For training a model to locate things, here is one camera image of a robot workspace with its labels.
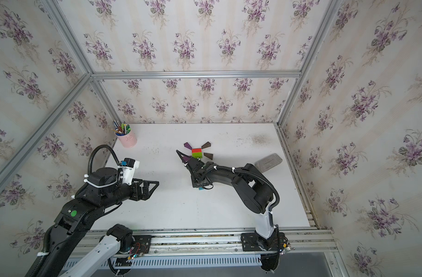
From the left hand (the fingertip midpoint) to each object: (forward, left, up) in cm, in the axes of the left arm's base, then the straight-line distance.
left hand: (151, 182), depth 67 cm
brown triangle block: (+27, -24, -21) cm, 42 cm away
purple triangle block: (+36, -9, -21) cm, 43 cm away
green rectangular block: (+28, -16, -20) cm, 38 cm away
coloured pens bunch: (+42, +31, -13) cm, 54 cm away
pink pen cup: (+35, +25, -16) cm, 46 cm away
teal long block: (+7, -19, -21) cm, 29 cm away
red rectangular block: (+32, -16, -21) cm, 41 cm away
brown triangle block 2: (+36, -22, -21) cm, 47 cm away
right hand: (+11, -19, -23) cm, 32 cm away
